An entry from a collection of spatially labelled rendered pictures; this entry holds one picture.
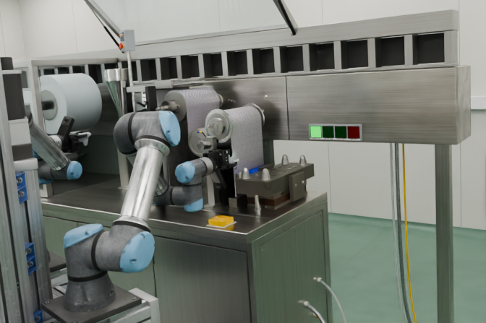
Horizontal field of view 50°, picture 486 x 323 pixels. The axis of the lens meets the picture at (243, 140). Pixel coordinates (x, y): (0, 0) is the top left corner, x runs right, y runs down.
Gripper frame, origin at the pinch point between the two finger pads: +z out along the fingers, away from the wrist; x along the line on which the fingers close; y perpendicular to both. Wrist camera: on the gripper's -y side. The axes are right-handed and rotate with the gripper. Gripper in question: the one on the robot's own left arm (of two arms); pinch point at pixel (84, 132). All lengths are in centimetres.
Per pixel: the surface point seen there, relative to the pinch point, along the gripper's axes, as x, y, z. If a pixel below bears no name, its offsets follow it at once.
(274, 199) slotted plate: 95, 19, 0
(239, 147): 76, 0, 7
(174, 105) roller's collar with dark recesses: 44.4, -15.7, 5.7
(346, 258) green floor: 100, 112, 180
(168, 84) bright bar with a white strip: 40.6, -25.1, 6.2
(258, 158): 80, 7, 21
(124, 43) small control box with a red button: 11.1, -42.2, 16.2
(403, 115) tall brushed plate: 142, -18, 19
